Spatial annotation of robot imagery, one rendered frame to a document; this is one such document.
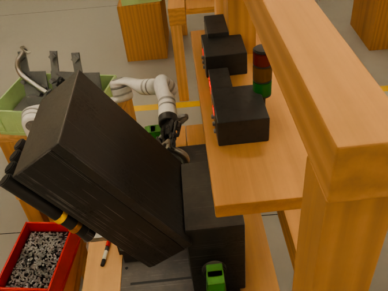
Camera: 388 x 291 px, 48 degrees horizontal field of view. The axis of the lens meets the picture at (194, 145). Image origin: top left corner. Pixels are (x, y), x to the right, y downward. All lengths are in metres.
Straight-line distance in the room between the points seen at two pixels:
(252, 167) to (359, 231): 0.48
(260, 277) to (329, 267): 0.99
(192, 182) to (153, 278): 0.40
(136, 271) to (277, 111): 0.81
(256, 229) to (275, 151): 0.72
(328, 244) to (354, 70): 0.23
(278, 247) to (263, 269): 1.17
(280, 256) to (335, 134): 2.31
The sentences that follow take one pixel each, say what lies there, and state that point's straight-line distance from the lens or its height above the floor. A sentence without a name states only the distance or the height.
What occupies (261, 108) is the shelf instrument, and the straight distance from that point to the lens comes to 1.10.
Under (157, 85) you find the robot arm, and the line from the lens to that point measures 1.77.
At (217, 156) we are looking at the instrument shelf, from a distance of 1.08.
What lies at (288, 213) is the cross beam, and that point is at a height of 1.27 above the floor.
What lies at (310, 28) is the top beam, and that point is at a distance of 0.73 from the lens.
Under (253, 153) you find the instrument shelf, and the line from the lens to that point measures 1.08.
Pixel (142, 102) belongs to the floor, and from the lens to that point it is 4.15.
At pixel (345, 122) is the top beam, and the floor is 1.94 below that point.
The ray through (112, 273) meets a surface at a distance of 1.69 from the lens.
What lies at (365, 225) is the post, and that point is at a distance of 0.61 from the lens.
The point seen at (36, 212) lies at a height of 0.70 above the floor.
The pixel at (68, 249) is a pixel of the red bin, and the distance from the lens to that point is 1.84.
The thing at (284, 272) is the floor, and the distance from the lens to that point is 2.72.
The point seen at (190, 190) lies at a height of 1.24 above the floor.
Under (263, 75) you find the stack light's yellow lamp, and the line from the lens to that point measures 1.13.
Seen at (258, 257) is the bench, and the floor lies 0.88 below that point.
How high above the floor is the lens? 2.25
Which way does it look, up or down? 39 degrees down
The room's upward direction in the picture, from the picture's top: 6 degrees counter-clockwise
